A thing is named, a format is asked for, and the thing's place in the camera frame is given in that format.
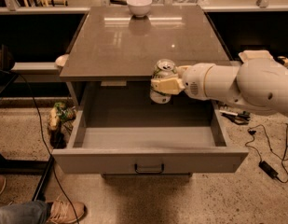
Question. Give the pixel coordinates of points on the white ceramic bowl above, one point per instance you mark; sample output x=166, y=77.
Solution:
x=139, y=8

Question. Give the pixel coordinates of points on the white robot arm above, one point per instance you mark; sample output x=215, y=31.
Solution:
x=259, y=86

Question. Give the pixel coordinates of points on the blue jeans leg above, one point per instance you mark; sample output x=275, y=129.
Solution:
x=34, y=212

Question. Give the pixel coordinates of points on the black power adapter with cable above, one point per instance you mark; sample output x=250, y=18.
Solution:
x=263, y=165

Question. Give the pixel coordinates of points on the white foam takeout container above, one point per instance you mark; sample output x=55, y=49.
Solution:
x=248, y=55

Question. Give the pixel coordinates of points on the black table leg frame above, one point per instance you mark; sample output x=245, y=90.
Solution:
x=26, y=167

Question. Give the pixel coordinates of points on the white plate on ledge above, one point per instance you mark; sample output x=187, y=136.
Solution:
x=61, y=60

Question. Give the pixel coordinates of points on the green yellow snack bags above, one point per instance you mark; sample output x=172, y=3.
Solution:
x=61, y=115

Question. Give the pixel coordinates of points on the grey cabinet with countertop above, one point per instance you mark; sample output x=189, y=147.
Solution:
x=113, y=45

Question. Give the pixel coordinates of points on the green white 7up can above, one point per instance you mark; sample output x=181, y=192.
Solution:
x=164, y=68

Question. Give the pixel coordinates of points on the tan laced shoe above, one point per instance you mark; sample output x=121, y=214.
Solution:
x=64, y=212

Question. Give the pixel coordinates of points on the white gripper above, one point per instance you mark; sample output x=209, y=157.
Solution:
x=195, y=79

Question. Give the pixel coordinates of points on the open grey top drawer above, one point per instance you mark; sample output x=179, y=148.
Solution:
x=120, y=131

